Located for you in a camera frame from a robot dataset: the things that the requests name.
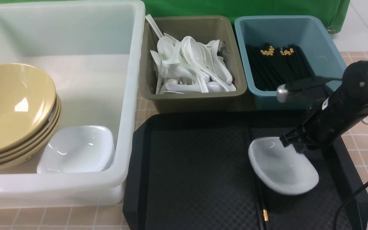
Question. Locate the black chopstick gold band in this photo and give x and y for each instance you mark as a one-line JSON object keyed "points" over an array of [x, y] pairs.
{"points": [[260, 197]]}

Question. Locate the white spoon leaning on rim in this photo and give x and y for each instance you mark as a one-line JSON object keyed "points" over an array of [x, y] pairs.
{"points": [[154, 26]]}

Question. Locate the white spoon red handle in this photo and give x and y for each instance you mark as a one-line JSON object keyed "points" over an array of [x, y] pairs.
{"points": [[219, 67]]}

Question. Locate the tan noodle bowl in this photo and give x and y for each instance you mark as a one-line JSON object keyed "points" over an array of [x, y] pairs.
{"points": [[27, 97]]}

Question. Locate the pile of white spoons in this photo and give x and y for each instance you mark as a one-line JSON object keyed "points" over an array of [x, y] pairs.
{"points": [[174, 73]]}

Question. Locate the black plastic serving tray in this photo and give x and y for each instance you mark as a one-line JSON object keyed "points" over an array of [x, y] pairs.
{"points": [[191, 171]]}

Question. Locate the top white soup spoon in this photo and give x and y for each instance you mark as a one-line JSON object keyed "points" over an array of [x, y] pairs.
{"points": [[196, 59]]}

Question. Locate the large white plastic tub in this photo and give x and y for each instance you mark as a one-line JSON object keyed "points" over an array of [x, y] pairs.
{"points": [[91, 50]]}

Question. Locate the white side dish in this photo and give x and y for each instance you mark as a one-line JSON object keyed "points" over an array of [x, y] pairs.
{"points": [[282, 169]]}

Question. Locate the bundle of black chopsticks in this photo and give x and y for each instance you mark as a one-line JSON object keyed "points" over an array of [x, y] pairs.
{"points": [[272, 67]]}

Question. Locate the middle stacked tan bowl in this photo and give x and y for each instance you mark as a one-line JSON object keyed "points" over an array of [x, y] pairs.
{"points": [[20, 149]]}

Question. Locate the blue plastic chopstick bin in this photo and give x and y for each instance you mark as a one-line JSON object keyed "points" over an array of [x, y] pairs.
{"points": [[305, 31]]}

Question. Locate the bottom stacked tan bowl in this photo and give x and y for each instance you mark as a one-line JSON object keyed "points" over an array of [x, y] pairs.
{"points": [[27, 153]]}

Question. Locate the white dish in tub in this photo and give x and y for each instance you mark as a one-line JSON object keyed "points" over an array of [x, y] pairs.
{"points": [[78, 149]]}

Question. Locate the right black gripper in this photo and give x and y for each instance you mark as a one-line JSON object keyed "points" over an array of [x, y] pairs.
{"points": [[328, 120]]}

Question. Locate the olive plastic spoon bin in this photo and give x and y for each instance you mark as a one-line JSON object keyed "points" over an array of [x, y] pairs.
{"points": [[203, 29]]}

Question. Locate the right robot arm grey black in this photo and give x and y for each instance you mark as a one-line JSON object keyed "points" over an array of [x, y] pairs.
{"points": [[355, 75]]}

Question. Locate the green cloth backdrop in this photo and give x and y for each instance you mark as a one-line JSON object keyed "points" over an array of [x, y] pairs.
{"points": [[332, 13]]}

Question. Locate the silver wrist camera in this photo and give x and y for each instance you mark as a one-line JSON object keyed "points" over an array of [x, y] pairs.
{"points": [[313, 88]]}

